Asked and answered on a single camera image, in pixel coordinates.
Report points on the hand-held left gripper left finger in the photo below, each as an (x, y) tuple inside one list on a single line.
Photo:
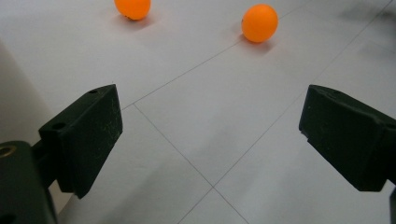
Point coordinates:
[(87, 140)]

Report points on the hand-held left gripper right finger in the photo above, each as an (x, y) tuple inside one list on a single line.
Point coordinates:
[(348, 140)]

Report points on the orange ping-pong ball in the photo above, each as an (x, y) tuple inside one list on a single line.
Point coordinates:
[(259, 23), (133, 7)]

